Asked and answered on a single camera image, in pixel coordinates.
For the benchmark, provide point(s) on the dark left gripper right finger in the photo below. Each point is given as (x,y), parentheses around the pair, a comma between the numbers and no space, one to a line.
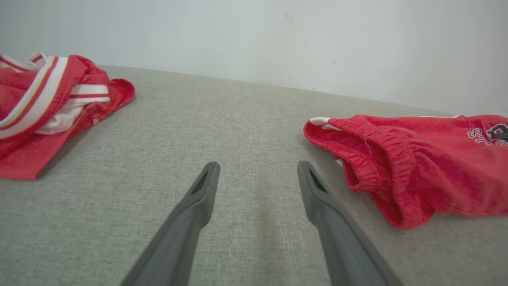
(341,238)

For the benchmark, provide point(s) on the red jersey with white trim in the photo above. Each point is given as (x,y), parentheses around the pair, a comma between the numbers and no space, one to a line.
(24,107)

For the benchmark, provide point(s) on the grey fabric sofa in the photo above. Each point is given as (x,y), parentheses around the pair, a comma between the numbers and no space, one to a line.
(238,119)

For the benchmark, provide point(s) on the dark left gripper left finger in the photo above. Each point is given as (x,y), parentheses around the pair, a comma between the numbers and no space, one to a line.
(182,234)

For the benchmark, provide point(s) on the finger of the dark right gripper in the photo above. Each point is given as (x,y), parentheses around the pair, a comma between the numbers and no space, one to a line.
(501,135)

